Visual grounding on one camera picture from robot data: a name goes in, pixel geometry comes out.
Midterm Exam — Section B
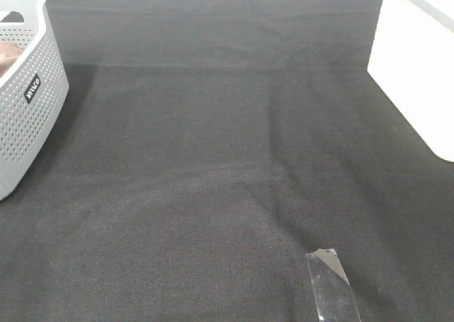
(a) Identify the brown microfibre towel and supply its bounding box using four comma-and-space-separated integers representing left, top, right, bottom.
0, 41, 23, 77

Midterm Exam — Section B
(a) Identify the black table cloth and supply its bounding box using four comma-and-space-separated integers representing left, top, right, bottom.
1, 0, 453, 321

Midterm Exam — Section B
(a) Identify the grey perforated laundry basket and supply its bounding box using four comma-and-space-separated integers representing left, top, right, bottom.
1, 0, 69, 199

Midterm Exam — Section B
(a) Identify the clear adhesive tape strip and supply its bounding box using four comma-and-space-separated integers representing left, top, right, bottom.
306, 248, 361, 322

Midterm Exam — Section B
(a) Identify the white plastic storage bin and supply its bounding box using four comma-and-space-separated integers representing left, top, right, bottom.
367, 0, 453, 162

